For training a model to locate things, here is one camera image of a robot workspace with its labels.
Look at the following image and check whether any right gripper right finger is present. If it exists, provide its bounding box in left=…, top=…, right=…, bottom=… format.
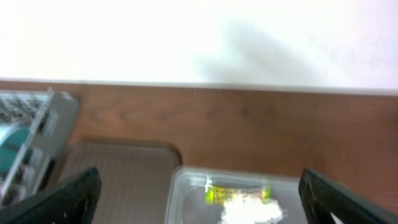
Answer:
left=298, top=169, right=397, bottom=224

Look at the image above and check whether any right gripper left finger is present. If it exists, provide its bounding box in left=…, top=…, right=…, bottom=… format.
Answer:
left=1, top=167, right=102, bottom=224

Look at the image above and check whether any white napkin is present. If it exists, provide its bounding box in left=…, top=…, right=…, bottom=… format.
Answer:
left=218, top=196, right=285, bottom=224

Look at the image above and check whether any light blue bowl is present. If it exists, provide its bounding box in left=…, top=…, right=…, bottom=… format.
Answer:
left=1, top=124, right=30, bottom=180

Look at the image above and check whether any yellow green snack wrapper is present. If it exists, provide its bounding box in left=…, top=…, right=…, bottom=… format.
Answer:
left=205, top=185, right=271, bottom=205

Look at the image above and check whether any clear plastic waste bin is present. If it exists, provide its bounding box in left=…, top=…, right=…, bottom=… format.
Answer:
left=165, top=167, right=307, bottom=224

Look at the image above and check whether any brown serving tray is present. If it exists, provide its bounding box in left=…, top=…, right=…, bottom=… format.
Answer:
left=60, top=141, right=181, bottom=224

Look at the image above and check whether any grey plastic dish rack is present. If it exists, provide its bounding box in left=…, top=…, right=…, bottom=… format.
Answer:
left=1, top=89, right=80, bottom=207

